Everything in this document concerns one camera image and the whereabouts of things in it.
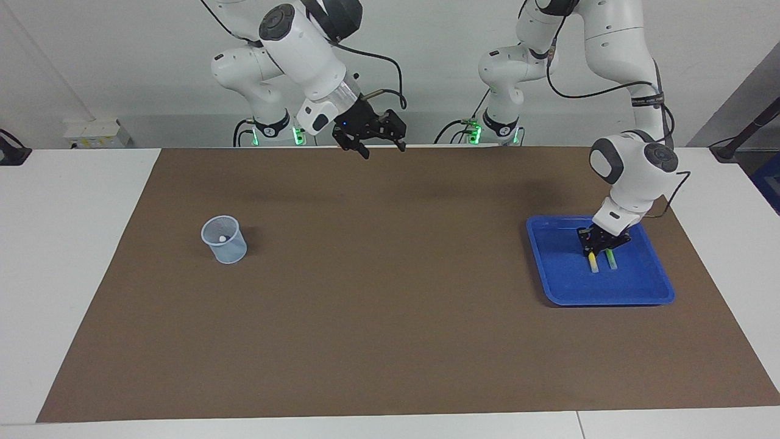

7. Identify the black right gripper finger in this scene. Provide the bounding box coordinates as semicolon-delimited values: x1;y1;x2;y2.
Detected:
375;110;408;152
334;129;371;160

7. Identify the blue plastic tray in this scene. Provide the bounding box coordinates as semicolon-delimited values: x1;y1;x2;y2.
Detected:
525;215;676;307

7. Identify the black stand pole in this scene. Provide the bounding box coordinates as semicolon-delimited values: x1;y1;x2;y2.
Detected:
709;98;780;163

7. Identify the brown table mat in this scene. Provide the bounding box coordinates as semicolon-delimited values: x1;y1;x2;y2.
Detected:
37;145;780;423

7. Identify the pale blue mesh cup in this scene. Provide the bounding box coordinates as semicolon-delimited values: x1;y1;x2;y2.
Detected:
200;215;249;265

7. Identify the blue crate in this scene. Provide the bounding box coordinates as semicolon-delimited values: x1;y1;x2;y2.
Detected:
750;152;780;215

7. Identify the white power strip box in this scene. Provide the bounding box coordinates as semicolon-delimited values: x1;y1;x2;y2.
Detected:
63;119;132;150

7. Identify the black table clamp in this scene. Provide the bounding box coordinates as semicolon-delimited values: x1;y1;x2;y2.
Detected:
0;128;32;166

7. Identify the black left base cable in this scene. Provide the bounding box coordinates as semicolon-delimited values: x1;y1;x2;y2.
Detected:
434;91;492;146

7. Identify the black base cable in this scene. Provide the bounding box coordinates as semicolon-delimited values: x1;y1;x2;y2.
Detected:
434;91;492;146
233;119;258;148

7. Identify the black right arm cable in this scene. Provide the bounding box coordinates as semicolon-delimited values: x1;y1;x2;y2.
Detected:
201;0;408;112

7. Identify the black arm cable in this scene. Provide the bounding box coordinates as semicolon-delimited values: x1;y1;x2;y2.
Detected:
544;34;692;219
201;0;408;112

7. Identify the black right base cable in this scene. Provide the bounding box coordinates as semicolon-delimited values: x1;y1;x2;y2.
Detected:
233;119;258;148

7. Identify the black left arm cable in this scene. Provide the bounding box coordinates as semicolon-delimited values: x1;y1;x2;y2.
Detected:
544;34;692;219

